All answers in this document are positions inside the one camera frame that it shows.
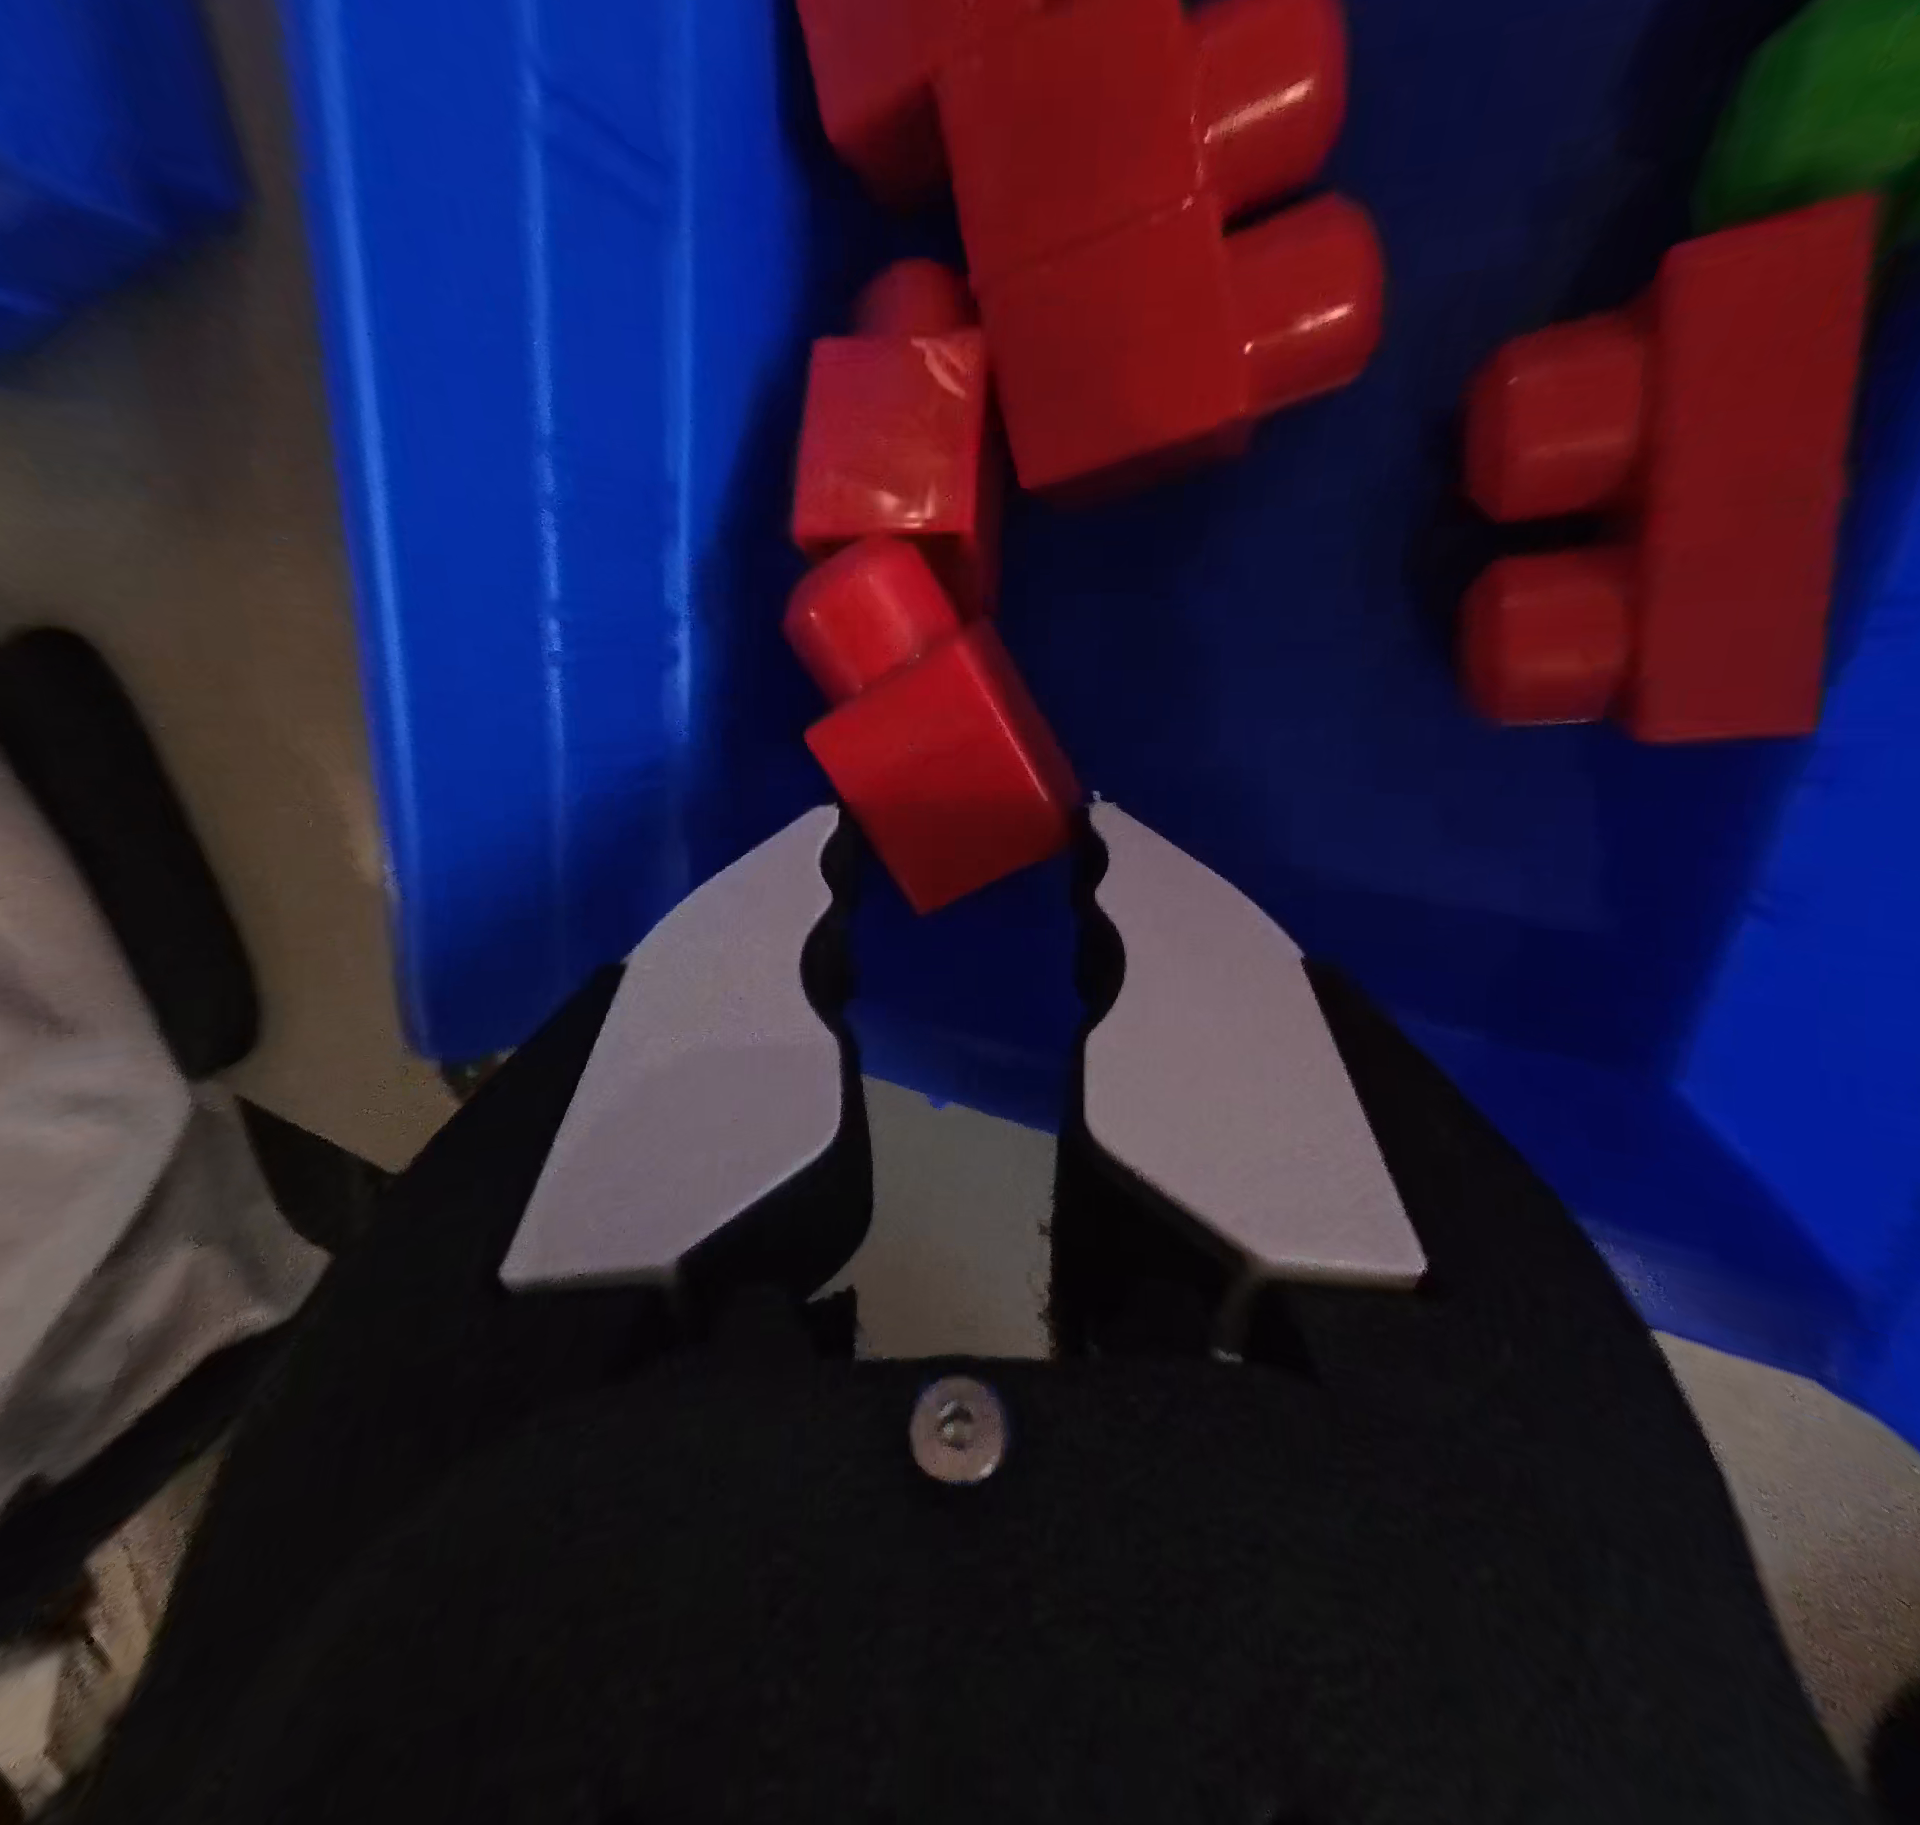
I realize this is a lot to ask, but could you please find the red single-stud mega block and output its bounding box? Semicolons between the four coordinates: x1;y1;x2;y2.
782;535;1085;915
792;261;1004;612

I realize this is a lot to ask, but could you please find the green mega block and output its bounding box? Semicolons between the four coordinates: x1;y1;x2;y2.
1695;0;1920;240

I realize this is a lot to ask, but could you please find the red plastic mega block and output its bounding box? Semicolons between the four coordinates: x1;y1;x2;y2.
780;0;1186;200

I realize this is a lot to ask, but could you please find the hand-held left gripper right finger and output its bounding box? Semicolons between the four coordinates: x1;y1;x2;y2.
1050;797;1428;1293

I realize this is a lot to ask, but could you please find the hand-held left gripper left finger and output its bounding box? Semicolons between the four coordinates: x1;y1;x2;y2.
500;806;873;1293

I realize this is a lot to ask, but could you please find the red two-stud mega block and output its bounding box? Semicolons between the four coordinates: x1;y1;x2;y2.
936;0;1383;495
1462;194;1883;743

